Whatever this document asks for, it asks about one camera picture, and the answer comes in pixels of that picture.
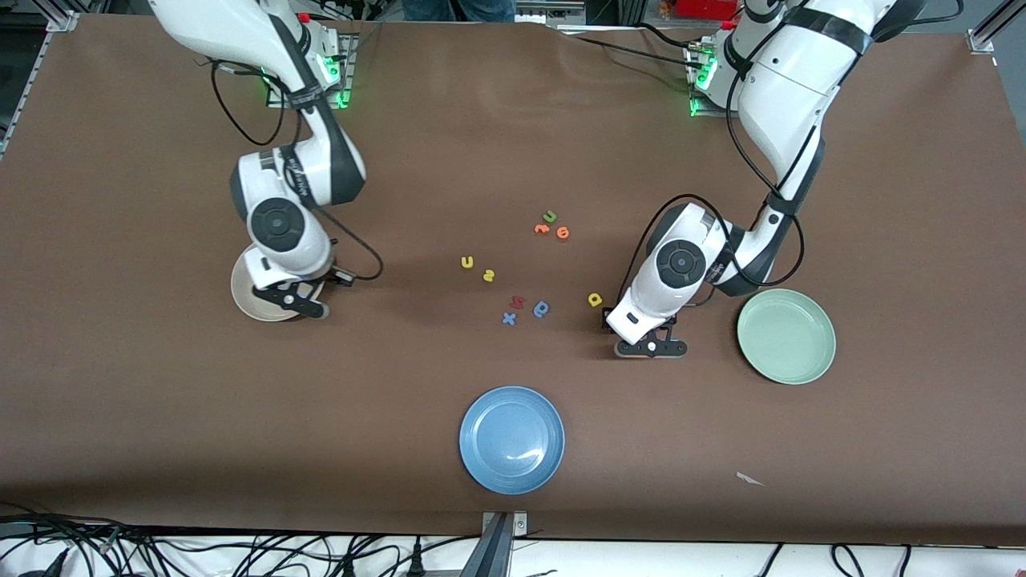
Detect beige round plate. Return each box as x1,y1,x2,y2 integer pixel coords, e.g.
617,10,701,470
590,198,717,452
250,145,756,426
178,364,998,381
230,244,328,323

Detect pale green round plate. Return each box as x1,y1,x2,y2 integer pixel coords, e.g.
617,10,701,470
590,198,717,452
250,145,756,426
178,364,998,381
737,288,837,385

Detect blue round plate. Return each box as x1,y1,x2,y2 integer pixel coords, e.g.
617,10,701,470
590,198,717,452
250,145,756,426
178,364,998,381
458,385,566,495

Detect person legs in jeans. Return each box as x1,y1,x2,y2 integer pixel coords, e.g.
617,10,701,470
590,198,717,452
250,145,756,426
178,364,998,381
401,0,518,22

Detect grey background equipment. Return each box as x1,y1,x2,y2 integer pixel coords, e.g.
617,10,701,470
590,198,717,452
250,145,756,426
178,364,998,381
517,0,590,29

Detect red box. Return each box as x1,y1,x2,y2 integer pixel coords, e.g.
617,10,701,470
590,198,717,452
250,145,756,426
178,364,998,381
673,0,742,21

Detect black right arm loop cable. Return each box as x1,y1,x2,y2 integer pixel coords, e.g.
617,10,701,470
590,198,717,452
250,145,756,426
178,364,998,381
210,60,289,147

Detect black arm loop cable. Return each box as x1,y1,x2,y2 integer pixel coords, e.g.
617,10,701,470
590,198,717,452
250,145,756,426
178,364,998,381
210,60,289,147
724,48,826,201

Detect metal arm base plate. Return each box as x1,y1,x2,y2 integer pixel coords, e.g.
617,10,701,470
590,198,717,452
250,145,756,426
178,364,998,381
688,36,746,119
266,32,355,109

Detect black left arm loop cable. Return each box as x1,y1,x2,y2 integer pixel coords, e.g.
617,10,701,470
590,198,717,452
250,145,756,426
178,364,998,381
724,48,826,201

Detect silver bracket plate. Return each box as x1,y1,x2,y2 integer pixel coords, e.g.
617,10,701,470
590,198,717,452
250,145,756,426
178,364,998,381
481,510,530,539

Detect dark metal post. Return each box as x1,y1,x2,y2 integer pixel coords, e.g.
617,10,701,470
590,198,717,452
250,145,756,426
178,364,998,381
461,513,514,577

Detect black base supply cable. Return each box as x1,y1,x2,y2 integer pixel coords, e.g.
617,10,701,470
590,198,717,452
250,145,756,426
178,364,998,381
553,22,706,73

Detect black cable tangle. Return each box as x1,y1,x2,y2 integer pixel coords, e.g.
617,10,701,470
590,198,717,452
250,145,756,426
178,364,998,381
0,501,482,577

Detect aluminium frame profile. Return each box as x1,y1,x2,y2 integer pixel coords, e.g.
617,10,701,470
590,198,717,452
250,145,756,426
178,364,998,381
0,10,81,157
966,0,1026,55

